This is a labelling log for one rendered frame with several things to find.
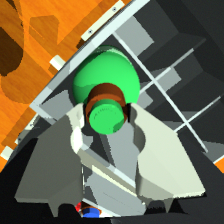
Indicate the green bottle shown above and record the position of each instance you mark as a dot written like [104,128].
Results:
[105,81]

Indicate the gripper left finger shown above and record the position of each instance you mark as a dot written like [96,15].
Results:
[45,173]

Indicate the blue bottle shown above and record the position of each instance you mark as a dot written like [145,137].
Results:
[89,211]

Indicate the white bottle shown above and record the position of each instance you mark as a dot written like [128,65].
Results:
[104,214]

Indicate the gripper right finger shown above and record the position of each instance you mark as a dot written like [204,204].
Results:
[172,169]

